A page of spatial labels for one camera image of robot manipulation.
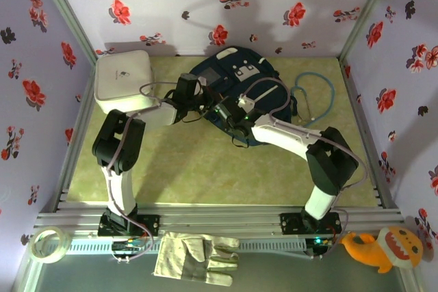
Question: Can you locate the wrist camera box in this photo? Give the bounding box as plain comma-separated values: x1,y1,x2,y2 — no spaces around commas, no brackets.
176,72,208,97
216,94,257,127

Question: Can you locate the clear tape roll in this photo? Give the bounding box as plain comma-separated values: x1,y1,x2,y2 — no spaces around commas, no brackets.
29,226,71,265

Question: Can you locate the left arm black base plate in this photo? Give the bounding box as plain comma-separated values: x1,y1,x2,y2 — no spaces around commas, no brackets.
98,214,161,237

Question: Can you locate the white slotted cable duct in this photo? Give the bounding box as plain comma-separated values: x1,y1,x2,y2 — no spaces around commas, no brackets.
44,239,307,254

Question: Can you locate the grey work glove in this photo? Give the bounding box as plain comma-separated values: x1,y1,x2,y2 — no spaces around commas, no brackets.
153,231,240,287

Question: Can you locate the blue stethoscope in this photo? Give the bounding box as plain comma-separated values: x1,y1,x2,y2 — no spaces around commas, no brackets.
291,71,336,127

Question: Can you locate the aluminium frame post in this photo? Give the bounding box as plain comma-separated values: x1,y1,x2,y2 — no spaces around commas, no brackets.
32,0,99,66
338,0,401,60

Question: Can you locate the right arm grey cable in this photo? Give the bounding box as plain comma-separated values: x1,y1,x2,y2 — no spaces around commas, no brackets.
242,77,369,261

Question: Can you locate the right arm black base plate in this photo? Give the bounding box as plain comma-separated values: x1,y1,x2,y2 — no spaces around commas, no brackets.
279,212,342,235

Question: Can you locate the aluminium side rail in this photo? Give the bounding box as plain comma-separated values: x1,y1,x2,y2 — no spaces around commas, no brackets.
340,59,400,209
39,64,99,213

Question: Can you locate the orange plush toy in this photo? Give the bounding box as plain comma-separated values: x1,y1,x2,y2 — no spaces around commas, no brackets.
342,226,424,274

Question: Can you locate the white plastic lunch box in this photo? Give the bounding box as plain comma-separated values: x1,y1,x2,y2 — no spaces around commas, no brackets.
94,49,157,115

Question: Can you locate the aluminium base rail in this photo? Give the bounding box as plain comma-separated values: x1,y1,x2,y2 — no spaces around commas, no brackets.
34,202,404,238

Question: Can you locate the navy blue backpack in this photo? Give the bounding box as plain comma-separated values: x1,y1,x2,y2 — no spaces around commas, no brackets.
190,45,292,148

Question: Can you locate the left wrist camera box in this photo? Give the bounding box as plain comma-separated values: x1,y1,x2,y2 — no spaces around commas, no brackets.
176,72,208,97

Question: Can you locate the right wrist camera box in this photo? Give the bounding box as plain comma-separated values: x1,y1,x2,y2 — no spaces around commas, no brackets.
216,94,257,127

